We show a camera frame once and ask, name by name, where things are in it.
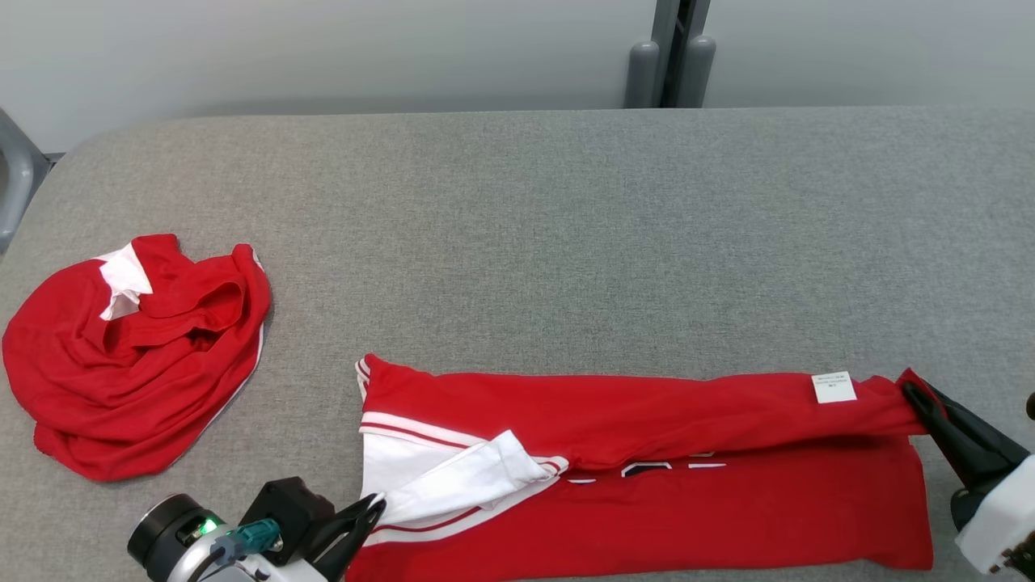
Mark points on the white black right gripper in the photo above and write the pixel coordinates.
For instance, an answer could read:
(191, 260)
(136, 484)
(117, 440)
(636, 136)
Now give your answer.
(1007, 517)

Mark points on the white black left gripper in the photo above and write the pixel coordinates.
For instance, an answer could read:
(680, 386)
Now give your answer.
(166, 529)

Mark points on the plain red shirt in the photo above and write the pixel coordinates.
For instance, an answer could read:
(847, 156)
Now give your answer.
(97, 388)

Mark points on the red jersey with large number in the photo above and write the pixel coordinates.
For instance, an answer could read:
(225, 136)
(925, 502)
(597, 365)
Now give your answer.
(647, 525)

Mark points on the grey cylindrical partition foot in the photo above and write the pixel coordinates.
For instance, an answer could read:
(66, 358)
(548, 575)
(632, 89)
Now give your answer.
(642, 77)
(697, 73)

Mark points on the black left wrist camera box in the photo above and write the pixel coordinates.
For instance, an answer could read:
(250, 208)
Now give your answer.
(287, 505)

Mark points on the grey partition joint post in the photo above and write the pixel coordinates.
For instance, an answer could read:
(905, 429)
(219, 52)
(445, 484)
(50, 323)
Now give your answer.
(665, 32)

